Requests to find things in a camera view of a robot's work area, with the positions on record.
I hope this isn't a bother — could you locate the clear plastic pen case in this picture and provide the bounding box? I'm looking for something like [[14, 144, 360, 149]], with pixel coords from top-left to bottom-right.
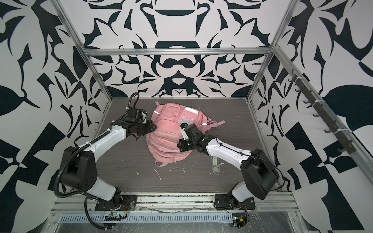
[[211, 156, 220, 175]]

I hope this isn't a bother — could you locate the pink student backpack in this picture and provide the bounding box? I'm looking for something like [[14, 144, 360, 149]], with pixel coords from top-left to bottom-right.
[[146, 102, 225, 167]]

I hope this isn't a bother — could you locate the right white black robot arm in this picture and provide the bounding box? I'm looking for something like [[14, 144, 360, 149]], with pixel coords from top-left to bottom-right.
[[177, 130, 282, 203]]

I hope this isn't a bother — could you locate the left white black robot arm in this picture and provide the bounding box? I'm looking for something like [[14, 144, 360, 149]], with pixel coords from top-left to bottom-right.
[[53, 120, 157, 201]]

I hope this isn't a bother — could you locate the right small circuit board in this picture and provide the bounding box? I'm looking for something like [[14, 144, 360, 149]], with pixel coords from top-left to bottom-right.
[[233, 216, 249, 228]]

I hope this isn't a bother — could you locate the small circuit board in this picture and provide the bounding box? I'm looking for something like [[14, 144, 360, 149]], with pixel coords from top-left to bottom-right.
[[105, 212, 127, 221], [233, 216, 249, 228]]

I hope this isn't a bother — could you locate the left small circuit board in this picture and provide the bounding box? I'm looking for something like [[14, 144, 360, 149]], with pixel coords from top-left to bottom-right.
[[105, 212, 127, 221]]

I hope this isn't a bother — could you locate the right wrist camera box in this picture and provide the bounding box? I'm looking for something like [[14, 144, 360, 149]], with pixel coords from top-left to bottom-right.
[[180, 123, 201, 140]]

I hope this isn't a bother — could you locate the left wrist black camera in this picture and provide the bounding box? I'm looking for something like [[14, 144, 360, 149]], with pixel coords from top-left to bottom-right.
[[125, 107, 147, 122]]

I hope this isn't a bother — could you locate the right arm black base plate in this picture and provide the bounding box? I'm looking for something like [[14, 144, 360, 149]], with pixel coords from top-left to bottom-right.
[[214, 194, 256, 210]]

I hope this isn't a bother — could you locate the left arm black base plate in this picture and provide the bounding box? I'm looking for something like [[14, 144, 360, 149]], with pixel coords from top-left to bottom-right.
[[95, 194, 138, 211]]

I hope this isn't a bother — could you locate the white slotted cable duct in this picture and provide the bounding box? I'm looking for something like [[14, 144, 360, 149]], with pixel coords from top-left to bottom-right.
[[58, 212, 234, 224]]

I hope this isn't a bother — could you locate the aluminium frame rail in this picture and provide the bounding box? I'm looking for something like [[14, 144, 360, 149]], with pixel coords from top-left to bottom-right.
[[51, 192, 299, 214]]

